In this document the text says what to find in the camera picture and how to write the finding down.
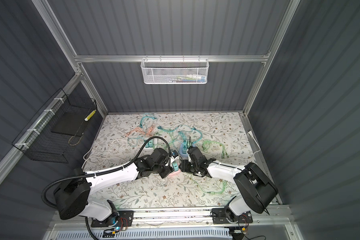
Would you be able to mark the white wire basket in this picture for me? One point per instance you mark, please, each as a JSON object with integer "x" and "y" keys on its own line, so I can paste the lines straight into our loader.
{"x": 175, "y": 73}

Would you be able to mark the pink power strip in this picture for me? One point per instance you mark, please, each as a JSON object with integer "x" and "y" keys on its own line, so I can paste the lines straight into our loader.
{"x": 174, "y": 174}

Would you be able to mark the blue power strip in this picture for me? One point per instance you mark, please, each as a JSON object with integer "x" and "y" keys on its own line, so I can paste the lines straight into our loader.
{"x": 183, "y": 151}

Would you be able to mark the teal charger plug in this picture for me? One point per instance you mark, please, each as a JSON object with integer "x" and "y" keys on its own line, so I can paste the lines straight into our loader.
{"x": 175, "y": 166}

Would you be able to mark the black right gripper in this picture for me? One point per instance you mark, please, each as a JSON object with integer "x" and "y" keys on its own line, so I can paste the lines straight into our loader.
{"x": 184, "y": 167}

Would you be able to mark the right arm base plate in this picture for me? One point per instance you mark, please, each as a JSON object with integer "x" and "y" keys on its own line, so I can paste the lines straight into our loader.
{"x": 226, "y": 216}

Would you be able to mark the yellow marker pen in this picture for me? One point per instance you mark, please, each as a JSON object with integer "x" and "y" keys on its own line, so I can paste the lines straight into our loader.
{"x": 88, "y": 117}

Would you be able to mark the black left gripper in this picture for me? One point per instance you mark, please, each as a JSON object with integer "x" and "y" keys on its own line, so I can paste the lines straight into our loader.
{"x": 168, "y": 171}

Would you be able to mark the black wire basket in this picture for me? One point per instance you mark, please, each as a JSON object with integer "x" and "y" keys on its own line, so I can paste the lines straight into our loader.
{"x": 55, "y": 134}

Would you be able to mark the black corrugated conduit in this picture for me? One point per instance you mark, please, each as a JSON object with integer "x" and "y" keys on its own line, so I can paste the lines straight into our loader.
{"x": 108, "y": 171}

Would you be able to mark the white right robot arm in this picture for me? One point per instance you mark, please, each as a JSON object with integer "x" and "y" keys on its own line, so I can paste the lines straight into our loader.
{"x": 256, "y": 189}

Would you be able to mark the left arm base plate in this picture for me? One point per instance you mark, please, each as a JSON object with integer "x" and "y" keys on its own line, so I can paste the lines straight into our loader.
{"x": 115, "y": 220}

